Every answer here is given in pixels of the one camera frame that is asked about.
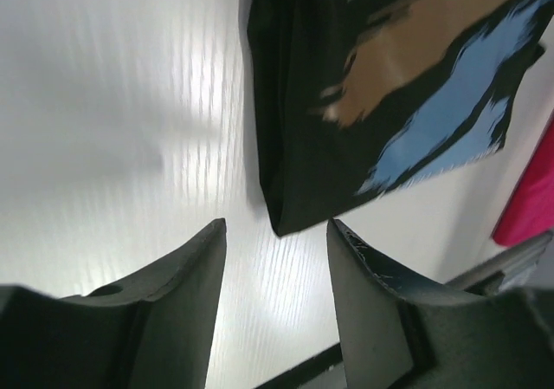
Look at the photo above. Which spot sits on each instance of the black t-shirt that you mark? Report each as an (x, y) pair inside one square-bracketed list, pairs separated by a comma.
[(354, 99)]

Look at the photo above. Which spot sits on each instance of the folded magenta t-shirt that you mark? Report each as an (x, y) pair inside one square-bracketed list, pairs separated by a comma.
[(530, 208)]

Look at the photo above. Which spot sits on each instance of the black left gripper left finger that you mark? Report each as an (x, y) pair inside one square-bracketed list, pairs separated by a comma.
[(153, 328)]

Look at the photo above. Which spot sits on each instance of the aluminium extrusion rails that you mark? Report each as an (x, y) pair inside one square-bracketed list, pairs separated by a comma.
[(509, 269)]

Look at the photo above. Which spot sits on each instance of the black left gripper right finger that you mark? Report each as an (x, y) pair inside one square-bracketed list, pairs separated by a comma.
[(379, 305)]

